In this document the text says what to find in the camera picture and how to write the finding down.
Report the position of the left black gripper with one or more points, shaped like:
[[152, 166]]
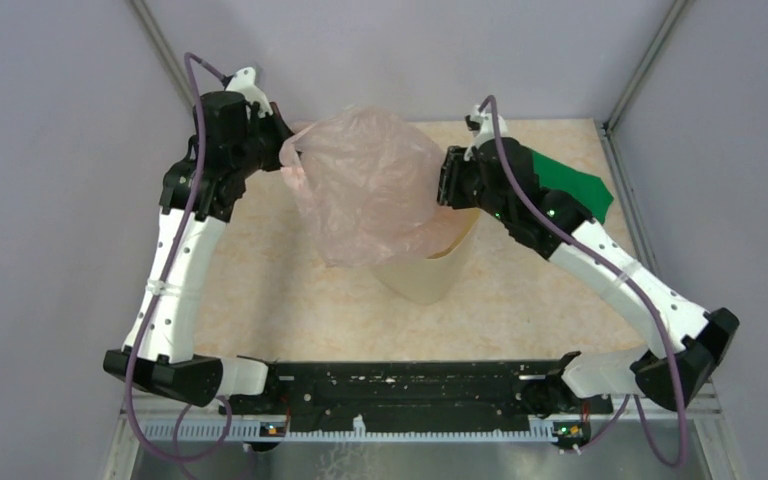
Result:
[[280, 129]]

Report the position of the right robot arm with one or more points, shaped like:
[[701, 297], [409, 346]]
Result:
[[685, 342]]

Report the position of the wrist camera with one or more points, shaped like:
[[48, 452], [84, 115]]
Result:
[[244, 81], [481, 126]]

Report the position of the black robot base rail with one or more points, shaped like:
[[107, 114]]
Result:
[[417, 397]]

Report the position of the green cloth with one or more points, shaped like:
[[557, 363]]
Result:
[[588, 189]]

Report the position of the white cable duct strip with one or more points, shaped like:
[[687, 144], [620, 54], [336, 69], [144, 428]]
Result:
[[252, 431]]

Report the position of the aluminium frame post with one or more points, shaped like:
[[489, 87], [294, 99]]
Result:
[[170, 63], [652, 53]]

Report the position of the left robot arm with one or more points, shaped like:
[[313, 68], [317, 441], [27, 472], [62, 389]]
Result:
[[158, 355]]

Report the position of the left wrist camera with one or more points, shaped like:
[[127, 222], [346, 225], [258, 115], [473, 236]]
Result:
[[244, 81]]

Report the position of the beige plastic trash bin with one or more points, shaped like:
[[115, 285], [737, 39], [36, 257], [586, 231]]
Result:
[[428, 280]]

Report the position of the left aluminium frame post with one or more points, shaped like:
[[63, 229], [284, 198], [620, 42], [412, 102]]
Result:
[[170, 63]]

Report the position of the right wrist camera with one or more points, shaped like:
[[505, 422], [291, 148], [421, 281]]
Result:
[[481, 126]]

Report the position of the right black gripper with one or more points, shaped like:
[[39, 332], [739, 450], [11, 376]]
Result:
[[451, 174]]

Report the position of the right aluminium frame post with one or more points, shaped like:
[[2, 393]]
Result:
[[652, 53]]

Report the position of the pink plastic trash bag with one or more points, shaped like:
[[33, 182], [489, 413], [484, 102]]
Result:
[[366, 183]]

